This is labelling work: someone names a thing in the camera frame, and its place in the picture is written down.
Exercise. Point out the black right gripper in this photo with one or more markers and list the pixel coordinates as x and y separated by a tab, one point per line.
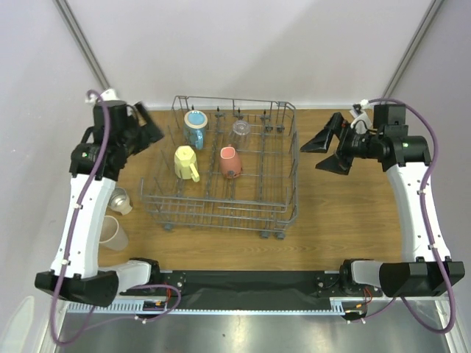
343	143

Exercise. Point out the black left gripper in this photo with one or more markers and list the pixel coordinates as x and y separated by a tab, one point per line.
149	136

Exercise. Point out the blue butterfly mug orange inside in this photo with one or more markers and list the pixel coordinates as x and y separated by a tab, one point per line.
194	128

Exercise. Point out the pale yellow mug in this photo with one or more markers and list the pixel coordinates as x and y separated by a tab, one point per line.
185	164

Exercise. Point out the beige steel-lined tumbler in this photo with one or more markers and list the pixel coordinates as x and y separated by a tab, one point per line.
120	202

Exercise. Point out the pink patterned mug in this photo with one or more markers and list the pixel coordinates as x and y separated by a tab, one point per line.
230	162

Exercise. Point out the clear glass cup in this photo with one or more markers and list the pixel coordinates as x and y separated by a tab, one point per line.
239	134

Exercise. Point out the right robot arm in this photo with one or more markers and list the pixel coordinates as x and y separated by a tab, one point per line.
427	268

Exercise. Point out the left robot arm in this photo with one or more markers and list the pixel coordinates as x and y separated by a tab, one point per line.
95	166

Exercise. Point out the white plastic object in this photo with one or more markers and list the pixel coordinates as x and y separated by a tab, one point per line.
14	335

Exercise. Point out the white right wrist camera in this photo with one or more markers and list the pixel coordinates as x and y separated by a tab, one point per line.
361	121

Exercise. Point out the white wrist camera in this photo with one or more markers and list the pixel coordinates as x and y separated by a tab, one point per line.
361	121
110	94

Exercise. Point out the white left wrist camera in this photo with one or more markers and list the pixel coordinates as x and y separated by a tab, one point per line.
110	94

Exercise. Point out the grey wire dish rack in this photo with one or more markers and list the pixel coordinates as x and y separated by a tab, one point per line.
262	199

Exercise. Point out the aluminium rail with cable duct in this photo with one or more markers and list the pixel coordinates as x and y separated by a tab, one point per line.
409	281

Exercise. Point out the black mounting base plate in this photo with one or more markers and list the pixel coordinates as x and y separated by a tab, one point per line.
263	290

